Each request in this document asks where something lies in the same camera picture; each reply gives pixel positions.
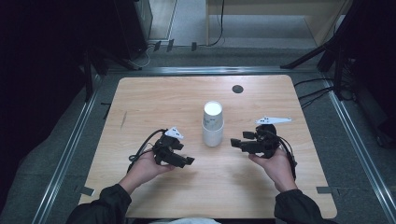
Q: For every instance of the stack of white paper cups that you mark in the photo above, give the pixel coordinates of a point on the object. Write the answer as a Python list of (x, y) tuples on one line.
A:
[(213, 133)]

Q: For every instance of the aluminium floor rail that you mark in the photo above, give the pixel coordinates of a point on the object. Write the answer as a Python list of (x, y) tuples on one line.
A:
[(67, 155), (358, 146), (211, 70)]

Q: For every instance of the black round table grommet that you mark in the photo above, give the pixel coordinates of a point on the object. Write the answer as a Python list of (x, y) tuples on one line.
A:
[(237, 89)]

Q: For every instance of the black cabinet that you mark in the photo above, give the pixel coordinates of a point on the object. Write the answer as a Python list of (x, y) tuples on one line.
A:
[(132, 25)]

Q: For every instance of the person's right hand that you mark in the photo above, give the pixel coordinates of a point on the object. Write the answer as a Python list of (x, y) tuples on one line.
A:
[(278, 169)]

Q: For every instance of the person's light grey clothing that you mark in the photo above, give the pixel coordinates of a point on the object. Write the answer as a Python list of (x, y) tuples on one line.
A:
[(183, 221)]

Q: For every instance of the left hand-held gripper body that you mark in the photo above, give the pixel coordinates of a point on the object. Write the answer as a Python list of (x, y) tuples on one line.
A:
[(162, 146)]

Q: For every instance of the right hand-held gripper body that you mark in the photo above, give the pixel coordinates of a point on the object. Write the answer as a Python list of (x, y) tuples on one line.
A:
[(267, 141)]

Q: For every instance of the black tripod stand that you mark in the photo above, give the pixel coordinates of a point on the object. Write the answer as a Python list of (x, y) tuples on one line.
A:
[(330, 49)]

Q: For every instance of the black metal stand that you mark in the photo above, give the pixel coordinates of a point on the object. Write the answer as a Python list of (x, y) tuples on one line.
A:
[(88, 74)]

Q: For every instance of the light wooden furniture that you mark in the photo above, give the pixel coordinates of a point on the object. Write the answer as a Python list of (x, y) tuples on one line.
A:
[(320, 18)]

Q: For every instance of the grey tape piece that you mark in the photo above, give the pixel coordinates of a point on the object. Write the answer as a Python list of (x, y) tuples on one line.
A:
[(87, 191), (324, 190)]

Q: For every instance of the person's left hand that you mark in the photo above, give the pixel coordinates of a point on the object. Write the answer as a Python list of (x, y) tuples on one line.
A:
[(144, 168)]

